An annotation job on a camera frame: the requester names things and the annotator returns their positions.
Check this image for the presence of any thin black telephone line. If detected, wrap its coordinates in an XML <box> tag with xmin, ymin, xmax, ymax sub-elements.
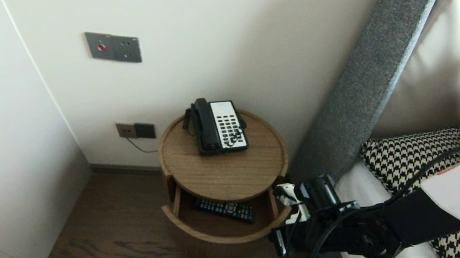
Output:
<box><xmin>124</xmin><ymin>134</ymin><xmax>161</xmax><ymax>155</ymax></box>

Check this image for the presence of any curved-front wooden table drawer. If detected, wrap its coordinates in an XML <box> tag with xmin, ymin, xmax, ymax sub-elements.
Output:
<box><xmin>158</xmin><ymin>174</ymin><xmax>295</xmax><ymax>252</ymax></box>

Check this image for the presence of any black and white telephone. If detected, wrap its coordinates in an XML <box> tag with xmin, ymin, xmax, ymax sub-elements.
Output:
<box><xmin>179</xmin><ymin>95</ymin><xmax>254</xmax><ymax>162</ymax></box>

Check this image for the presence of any round wooden side table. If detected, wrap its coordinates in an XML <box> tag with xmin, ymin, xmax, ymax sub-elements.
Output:
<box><xmin>153</xmin><ymin>101</ymin><xmax>295</xmax><ymax>215</ymax></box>

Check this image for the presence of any brass wall jack plate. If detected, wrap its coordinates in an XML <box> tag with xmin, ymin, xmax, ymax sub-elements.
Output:
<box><xmin>114</xmin><ymin>121</ymin><xmax>139</xmax><ymax>139</ymax></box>

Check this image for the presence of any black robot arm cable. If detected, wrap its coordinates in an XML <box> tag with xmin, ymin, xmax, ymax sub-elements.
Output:
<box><xmin>285</xmin><ymin>118</ymin><xmax>460</xmax><ymax>258</ymax></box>

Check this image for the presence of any black coiled handset cord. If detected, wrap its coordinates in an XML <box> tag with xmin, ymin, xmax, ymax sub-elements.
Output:
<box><xmin>181</xmin><ymin>106</ymin><xmax>200</xmax><ymax>138</ymax></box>

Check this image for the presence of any black telephone handset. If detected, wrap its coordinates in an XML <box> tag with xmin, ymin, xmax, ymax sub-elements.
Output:
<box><xmin>186</xmin><ymin>97</ymin><xmax>228</xmax><ymax>154</ymax></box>

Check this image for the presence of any black TV remote control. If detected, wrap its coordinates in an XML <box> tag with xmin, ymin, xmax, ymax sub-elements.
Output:
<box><xmin>191</xmin><ymin>197</ymin><xmax>257</xmax><ymax>224</ymax></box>

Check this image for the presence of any dark wooden baseboard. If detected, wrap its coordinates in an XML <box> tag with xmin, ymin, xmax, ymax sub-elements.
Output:
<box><xmin>89</xmin><ymin>160</ymin><xmax>163</xmax><ymax>181</ymax></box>

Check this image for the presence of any grey fabric headboard frame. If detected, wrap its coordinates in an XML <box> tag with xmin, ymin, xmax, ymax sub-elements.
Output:
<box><xmin>289</xmin><ymin>0</ymin><xmax>438</xmax><ymax>198</ymax></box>

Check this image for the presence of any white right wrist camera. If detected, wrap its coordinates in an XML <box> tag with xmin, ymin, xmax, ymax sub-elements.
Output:
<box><xmin>272</xmin><ymin>181</ymin><xmax>310</xmax><ymax>209</ymax></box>

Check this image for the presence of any grey wall power socket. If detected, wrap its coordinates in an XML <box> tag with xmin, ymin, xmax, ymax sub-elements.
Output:
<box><xmin>109</xmin><ymin>35</ymin><xmax>145</xmax><ymax>64</ymax></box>

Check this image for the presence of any beige padded headboard panel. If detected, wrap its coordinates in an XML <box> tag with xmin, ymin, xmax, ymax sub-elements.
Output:
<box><xmin>374</xmin><ymin>0</ymin><xmax>460</xmax><ymax>147</ymax></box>

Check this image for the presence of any black white houndstooth pillow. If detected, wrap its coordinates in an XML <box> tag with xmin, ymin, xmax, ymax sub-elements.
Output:
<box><xmin>348</xmin><ymin>117</ymin><xmax>460</xmax><ymax>258</ymax></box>

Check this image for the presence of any grey wall switch red button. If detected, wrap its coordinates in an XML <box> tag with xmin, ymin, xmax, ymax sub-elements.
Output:
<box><xmin>82</xmin><ymin>32</ymin><xmax>114</xmax><ymax>61</ymax></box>

